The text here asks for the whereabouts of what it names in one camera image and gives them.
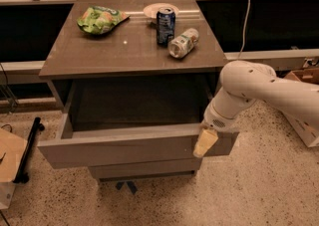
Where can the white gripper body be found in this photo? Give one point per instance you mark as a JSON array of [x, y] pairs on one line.
[[212, 119]]

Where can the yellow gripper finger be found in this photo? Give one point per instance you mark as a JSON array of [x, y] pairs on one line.
[[206, 139]]

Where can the grey top drawer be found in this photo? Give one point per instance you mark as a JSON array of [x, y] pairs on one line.
[[112, 122]]

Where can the grey drawer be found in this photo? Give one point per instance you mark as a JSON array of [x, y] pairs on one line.
[[142, 169], [112, 122]]

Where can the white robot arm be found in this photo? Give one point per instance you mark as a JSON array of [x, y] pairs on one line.
[[242, 83]]

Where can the grey bottom drawer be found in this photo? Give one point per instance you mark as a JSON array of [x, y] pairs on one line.
[[142, 169]]

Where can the grey drawer cabinet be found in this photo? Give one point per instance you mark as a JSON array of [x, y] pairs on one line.
[[130, 51]]

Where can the silver lying soda can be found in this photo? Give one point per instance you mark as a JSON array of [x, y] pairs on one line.
[[180, 46]]

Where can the blue upright soda can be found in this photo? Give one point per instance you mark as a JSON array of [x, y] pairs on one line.
[[165, 25]]

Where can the white plate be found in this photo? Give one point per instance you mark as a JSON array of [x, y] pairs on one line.
[[151, 10]]

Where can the green chip bag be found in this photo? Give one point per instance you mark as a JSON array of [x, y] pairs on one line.
[[98, 20]]

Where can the black stand bar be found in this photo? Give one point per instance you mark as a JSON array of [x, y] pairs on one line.
[[22, 176]]

